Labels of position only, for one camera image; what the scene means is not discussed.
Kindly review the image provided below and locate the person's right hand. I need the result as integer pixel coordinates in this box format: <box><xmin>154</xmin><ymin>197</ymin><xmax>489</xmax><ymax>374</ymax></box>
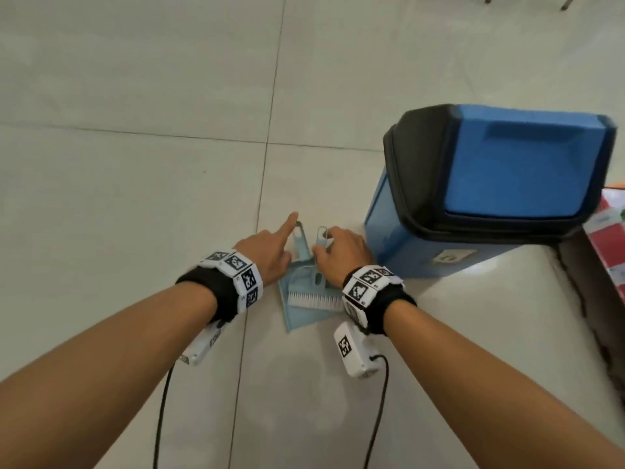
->
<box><xmin>312</xmin><ymin>227</ymin><xmax>378</xmax><ymax>286</ymax></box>

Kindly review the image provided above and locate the person's left hand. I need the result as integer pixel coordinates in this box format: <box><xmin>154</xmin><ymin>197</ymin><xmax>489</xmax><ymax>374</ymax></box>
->
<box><xmin>234</xmin><ymin>212</ymin><xmax>300</xmax><ymax>289</ymax></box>

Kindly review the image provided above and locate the light blue hand brush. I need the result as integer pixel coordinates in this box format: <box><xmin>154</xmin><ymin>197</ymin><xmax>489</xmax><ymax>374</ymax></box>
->
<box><xmin>286</xmin><ymin>226</ymin><xmax>345</xmax><ymax>312</ymax></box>

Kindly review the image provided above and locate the person's left forearm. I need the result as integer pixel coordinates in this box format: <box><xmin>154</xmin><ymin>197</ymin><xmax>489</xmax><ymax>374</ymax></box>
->
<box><xmin>0</xmin><ymin>282</ymin><xmax>218</xmax><ymax>469</ymax></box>

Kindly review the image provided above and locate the person's right forearm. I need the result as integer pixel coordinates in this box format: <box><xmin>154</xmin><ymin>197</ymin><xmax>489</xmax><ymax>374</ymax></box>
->
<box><xmin>383</xmin><ymin>303</ymin><xmax>625</xmax><ymax>469</ymax></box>

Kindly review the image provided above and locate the light blue dustpan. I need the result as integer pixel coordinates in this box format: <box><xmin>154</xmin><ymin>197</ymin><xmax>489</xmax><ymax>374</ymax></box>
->
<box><xmin>278</xmin><ymin>220</ymin><xmax>345</xmax><ymax>334</ymax></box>

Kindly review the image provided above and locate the black wristband with marker blocks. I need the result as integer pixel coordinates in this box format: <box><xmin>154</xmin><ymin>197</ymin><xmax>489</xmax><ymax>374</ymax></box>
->
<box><xmin>340</xmin><ymin>264</ymin><xmax>418</xmax><ymax>336</ymax></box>
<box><xmin>175</xmin><ymin>249</ymin><xmax>265</xmax><ymax>324</ymax></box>

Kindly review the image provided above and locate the blue trash bin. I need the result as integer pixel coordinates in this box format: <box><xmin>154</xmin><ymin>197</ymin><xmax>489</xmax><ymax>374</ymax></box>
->
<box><xmin>364</xmin><ymin>103</ymin><xmax>617</xmax><ymax>280</ymax></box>

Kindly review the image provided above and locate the red and green patterned sheet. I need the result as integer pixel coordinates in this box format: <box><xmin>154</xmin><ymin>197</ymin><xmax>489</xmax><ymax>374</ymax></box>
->
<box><xmin>583</xmin><ymin>188</ymin><xmax>625</xmax><ymax>304</ymax></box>

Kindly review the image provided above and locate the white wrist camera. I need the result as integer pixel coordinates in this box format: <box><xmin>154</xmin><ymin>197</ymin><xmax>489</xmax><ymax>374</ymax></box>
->
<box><xmin>179</xmin><ymin>320</ymin><xmax>228</xmax><ymax>367</ymax></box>
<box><xmin>333</xmin><ymin>322</ymin><xmax>384</xmax><ymax>379</ymax></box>

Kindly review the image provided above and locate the black cable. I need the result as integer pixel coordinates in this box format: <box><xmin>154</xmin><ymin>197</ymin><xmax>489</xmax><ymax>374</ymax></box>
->
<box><xmin>152</xmin><ymin>361</ymin><xmax>177</xmax><ymax>469</ymax></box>
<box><xmin>362</xmin><ymin>354</ymin><xmax>390</xmax><ymax>469</ymax></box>

